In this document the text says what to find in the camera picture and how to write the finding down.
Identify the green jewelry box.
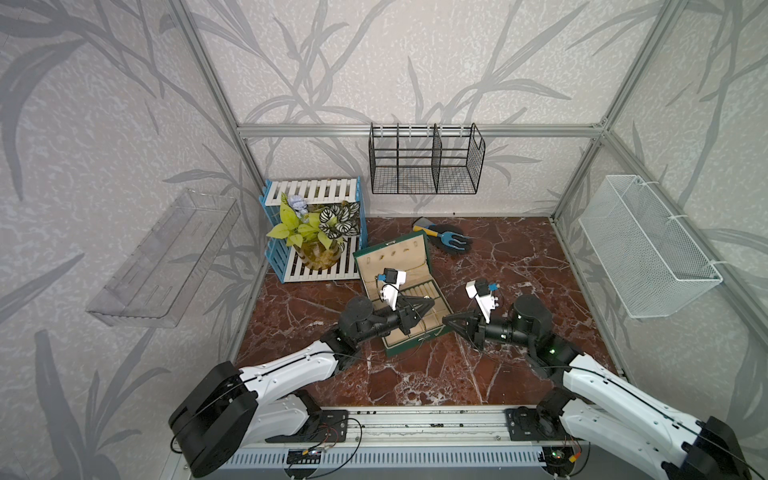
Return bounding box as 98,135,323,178
354,231,453,358

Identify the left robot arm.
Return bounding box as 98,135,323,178
168,296,435,479

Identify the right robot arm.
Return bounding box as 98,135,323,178
443,292,760,479

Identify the black blue garden glove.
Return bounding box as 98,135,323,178
412,217,473,255

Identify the glass vase with artificial plants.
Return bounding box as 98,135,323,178
267,194,361,271

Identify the blue white picket plant stand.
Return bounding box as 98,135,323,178
260,178,367,283

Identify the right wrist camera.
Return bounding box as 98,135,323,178
465,279,499,324

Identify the blue fork yellow handle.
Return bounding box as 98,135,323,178
413,225,472,252

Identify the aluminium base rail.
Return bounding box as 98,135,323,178
170,405,682,480

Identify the white mesh wall basket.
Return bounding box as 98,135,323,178
579,175,723,319

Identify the black wire wall basket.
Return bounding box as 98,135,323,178
368,124,486,195

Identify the clear acrylic wall shelf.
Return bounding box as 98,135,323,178
86,189,241,329

